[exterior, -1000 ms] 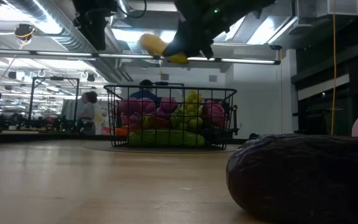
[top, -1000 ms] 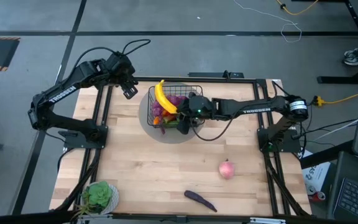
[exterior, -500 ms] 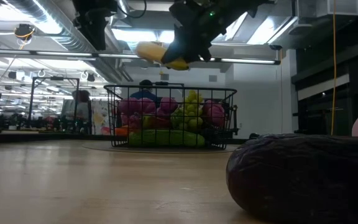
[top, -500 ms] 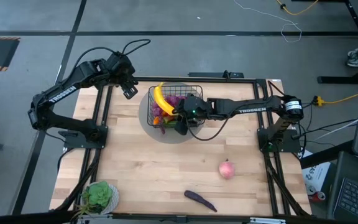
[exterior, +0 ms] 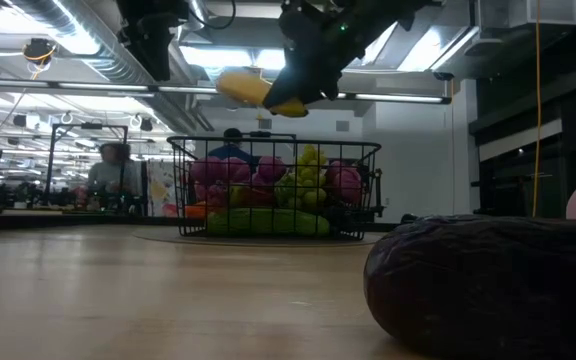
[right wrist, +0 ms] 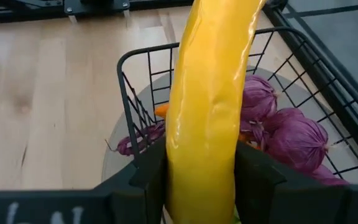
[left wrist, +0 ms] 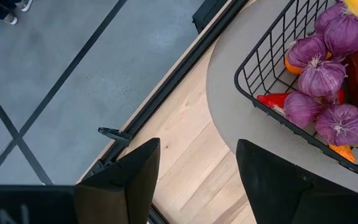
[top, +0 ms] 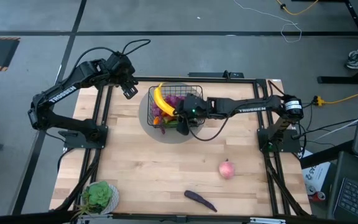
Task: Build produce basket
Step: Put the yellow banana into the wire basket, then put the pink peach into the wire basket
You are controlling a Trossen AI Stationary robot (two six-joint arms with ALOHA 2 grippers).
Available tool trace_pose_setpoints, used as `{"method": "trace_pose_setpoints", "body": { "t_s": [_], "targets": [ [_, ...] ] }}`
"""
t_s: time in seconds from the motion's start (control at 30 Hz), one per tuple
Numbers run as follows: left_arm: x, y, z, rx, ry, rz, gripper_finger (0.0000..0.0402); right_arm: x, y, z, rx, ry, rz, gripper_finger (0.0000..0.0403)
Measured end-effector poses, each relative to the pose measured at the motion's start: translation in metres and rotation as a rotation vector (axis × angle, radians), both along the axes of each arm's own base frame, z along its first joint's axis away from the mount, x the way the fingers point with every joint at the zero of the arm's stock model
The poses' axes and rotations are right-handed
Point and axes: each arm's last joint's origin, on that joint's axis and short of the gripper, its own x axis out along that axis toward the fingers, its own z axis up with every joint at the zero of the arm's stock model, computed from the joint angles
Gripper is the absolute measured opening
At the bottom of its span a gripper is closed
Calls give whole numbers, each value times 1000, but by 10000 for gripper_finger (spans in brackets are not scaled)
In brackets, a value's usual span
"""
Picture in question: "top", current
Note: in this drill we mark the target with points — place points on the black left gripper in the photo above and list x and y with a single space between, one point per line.
120 70

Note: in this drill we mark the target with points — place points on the black desk frame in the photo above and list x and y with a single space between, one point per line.
337 80

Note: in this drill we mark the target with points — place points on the green succulent in white pot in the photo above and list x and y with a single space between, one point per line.
98 196

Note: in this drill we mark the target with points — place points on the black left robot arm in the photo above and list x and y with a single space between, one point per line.
62 93

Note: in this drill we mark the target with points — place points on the red soda can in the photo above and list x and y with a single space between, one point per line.
319 196

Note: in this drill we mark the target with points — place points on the dark purple eggplant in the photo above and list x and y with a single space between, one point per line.
197 198

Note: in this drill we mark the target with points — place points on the black aluminium rig frame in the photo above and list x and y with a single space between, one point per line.
228 79

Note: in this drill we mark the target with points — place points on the yellow banana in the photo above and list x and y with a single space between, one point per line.
160 99

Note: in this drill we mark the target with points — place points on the silver metal bracket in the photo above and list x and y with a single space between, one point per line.
266 221

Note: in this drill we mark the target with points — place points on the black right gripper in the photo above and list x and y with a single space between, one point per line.
194 105

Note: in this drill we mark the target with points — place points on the green cucumber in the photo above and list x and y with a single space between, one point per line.
172 124

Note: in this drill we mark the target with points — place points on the black laptop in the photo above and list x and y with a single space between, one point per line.
356 202

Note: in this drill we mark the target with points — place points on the red chili pepper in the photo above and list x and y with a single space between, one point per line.
166 119

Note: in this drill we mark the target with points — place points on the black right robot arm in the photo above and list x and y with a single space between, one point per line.
250 109

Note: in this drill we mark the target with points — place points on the purple grape bunch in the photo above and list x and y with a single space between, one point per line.
172 100

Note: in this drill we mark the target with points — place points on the grey round mat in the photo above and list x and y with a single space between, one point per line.
169 137

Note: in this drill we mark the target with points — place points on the pink peach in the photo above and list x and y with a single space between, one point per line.
227 169

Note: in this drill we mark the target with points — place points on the white cardboard box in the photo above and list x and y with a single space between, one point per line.
317 174

